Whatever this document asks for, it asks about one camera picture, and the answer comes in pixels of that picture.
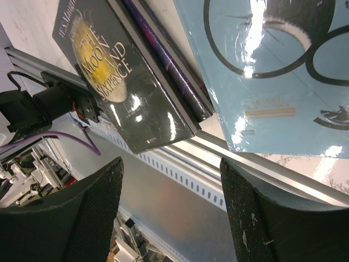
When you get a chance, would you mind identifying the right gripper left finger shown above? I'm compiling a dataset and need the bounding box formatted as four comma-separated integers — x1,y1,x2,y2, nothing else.
1,157,124,261

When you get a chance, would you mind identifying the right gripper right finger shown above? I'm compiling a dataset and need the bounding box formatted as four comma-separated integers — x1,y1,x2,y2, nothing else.
220,158,348,261

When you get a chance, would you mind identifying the black Moon and Sixpence book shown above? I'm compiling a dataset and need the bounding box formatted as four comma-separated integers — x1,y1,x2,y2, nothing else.
52,1,200,154

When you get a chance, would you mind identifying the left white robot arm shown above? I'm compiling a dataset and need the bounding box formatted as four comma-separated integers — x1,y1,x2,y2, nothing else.
1,84,78,154

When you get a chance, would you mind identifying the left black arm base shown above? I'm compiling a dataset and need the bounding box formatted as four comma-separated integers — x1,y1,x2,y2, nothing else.
35,71,100,123

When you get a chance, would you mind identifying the light blue fish book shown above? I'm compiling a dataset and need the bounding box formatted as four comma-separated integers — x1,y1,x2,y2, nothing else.
174,0,348,158

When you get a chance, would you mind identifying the dark purple book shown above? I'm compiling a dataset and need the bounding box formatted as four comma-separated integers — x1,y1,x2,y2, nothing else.
123,1,214,122

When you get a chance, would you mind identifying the white slotted cable duct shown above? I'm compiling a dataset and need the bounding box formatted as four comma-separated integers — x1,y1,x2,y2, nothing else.
70,112,226,211

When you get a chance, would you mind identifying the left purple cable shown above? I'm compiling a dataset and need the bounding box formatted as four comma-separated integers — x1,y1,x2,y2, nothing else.
0,130,101,156

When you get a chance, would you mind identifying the aluminium mounting rail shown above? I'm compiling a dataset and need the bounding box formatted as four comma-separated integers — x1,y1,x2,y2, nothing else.
5,47,348,207

